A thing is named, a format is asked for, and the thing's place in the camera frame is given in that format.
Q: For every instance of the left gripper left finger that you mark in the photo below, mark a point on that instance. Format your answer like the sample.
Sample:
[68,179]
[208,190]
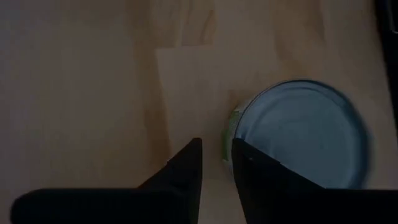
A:
[161,202]

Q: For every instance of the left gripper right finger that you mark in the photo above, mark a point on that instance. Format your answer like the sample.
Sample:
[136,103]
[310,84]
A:
[280,202]

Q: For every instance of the tuna can green white label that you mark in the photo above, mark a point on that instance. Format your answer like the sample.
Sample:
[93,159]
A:
[304,130]

